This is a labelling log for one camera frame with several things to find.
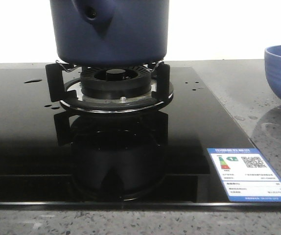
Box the black glass gas stove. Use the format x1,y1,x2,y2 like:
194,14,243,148
0,68,281,211

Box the dark blue cooking pot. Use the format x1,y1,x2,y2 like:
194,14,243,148
50,0,169,67

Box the blue white energy label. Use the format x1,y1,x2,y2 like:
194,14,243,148
207,148,281,202

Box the black pot support grate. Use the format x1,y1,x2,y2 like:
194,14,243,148
46,62,173,114

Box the black round gas burner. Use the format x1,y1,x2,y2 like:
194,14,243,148
80,66,151,99

